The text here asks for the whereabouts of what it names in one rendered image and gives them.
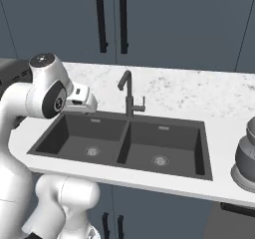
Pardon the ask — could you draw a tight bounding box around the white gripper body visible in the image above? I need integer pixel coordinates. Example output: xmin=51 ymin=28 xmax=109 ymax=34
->
xmin=63 ymin=87 xmax=99 ymax=116

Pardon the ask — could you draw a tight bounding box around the dark grey tap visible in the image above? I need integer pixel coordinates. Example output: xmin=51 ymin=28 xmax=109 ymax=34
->
xmin=117 ymin=70 xmax=146 ymax=120

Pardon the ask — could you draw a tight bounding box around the dark grey double sink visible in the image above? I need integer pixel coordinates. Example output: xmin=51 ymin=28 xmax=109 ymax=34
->
xmin=26 ymin=110 xmax=214 ymax=182

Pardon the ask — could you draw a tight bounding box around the dark blue cupboard door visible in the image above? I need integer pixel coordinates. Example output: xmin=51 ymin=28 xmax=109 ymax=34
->
xmin=234 ymin=6 xmax=255 ymax=75
xmin=113 ymin=0 xmax=255 ymax=74
xmin=87 ymin=182 xmax=115 ymax=239
xmin=0 ymin=0 xmax=18 ymax=60
xmin=0 ymin=0 xmax=117 ymax=66
xmin=112 ymin=184 xmax=215 ymax=239

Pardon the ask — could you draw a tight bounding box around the dark grey dishwasher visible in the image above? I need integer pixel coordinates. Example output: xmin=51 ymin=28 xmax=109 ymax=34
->
xmin=202 ymin=201 xmax=255 ymax=239

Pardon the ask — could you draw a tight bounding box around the black cupboard handle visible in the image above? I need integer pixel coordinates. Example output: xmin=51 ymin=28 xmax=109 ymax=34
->
xmin=116 ymin=214 xmax=126 ymax=239
xmin=101 ymin=211 xmax=111 ymax=239
xmin=118 ymin=0 xmax=129 ymax=55
xmin=95 ymin=0 xmax=110 ymax=54

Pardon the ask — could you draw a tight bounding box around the black dishwasher handle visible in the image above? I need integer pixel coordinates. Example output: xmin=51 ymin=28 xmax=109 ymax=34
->
xmin=219 ymin=201 xmax=255 ymax=218

